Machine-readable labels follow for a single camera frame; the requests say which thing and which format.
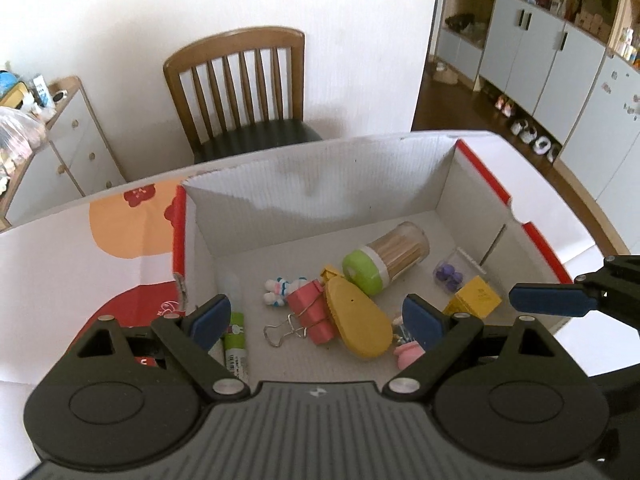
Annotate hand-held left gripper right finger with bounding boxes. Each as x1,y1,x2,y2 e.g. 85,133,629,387
382,294,573,401

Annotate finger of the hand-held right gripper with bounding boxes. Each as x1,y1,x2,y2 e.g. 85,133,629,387
509,255,640,333
592,366,640,413

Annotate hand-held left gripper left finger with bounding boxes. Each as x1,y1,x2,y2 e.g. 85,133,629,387
75,294,251,401

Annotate pink binder clip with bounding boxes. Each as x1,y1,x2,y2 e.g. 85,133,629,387
263,280,337,348

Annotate white cardboard box red rim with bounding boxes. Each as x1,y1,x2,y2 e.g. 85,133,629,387
172,137,573,386

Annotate green glue stick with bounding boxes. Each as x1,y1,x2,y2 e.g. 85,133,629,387
222,312,251,381

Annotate pink round toy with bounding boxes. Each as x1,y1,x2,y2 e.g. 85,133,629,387
393,341,426,372

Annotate small yellow box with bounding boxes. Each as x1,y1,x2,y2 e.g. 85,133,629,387
442,275,502,318

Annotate yellow oval case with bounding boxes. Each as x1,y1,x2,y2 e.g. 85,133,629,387
325,276,393,359

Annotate green-lidded toothpick jar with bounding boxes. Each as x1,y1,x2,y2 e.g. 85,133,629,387
342,221,431,297

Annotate white bunny figurine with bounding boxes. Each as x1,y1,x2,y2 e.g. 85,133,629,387
263,276,308,308

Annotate small white stick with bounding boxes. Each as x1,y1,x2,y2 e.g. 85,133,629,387
455,247,488,275

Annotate grey stickered cabinet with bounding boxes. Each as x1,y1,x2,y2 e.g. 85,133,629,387
557,52,640,206

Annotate wooden chair black seat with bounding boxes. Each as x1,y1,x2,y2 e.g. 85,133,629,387
163,26,323,166

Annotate white drawer cabinet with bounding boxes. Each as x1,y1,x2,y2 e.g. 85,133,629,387
0,76,128,231

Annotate grey double-door cabinet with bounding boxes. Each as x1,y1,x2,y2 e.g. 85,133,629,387
477,0,608,143

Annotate low grey cabinet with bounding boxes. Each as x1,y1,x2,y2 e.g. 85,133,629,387
434,27,488,86

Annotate clear plastic bag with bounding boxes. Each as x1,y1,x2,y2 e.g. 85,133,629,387
0,107,49,171

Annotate small white bottles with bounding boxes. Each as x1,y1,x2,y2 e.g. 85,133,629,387
617,27,640,63

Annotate blue white carton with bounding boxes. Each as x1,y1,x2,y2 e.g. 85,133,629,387
32,75,56,109

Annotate wooden shelf unit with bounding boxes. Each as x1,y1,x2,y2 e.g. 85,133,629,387
432,0,640,96

